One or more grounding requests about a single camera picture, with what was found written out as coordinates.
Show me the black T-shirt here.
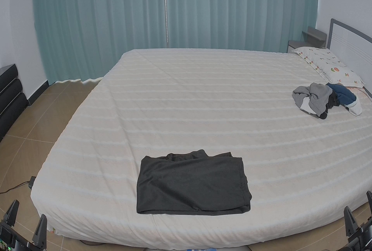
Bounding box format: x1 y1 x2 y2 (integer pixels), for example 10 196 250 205
136 149 252 216

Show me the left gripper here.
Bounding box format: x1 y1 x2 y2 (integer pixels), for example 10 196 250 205
0 200 47 251

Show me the grey bedside table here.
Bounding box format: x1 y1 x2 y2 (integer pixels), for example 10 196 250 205
288 26 328 54

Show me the blue-green curtain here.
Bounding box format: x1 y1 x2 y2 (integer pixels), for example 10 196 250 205
32 0 169 85
165 0 319 54

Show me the white printed pillow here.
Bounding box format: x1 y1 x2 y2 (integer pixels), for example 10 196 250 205
292 46 366 88

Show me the black chest of drawers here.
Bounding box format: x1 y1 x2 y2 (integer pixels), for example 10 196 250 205
0 64 29 143

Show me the bed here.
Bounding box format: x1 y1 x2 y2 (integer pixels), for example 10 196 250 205
30 19 372 246

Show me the black cable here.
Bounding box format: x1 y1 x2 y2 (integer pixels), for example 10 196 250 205
0 176 37 194

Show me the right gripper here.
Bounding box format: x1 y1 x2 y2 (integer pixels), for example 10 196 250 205
344 190 372 251

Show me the pile of clothes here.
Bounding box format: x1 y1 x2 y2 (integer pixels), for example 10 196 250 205
292 83 363 120

